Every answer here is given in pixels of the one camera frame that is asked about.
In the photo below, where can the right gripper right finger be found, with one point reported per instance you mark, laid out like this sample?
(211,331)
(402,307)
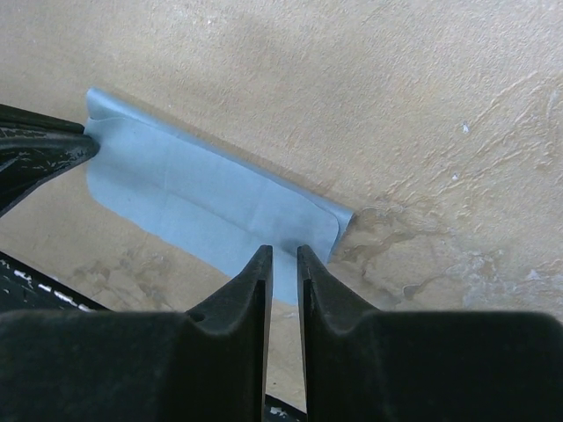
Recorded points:
(364,364)

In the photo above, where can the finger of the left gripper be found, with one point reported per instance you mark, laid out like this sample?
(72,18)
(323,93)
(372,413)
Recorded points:
(36,148)

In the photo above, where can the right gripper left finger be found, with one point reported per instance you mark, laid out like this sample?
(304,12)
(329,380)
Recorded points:
(204,364)

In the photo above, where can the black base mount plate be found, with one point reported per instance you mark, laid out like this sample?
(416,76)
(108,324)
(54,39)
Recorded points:
(25,288)

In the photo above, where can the blue cleaning cloth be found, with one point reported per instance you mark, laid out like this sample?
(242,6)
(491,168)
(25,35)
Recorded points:
(202,199)

